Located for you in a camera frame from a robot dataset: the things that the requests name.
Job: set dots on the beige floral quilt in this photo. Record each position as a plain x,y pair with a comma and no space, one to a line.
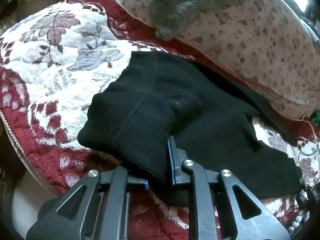
262,42

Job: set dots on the red white floral blanket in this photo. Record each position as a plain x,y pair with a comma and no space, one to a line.
52,64

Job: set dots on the black knit pants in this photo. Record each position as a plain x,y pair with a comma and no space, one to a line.
161,95

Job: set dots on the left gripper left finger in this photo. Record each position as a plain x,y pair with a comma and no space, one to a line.
96,207

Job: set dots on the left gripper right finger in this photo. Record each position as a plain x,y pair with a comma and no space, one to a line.
220,203

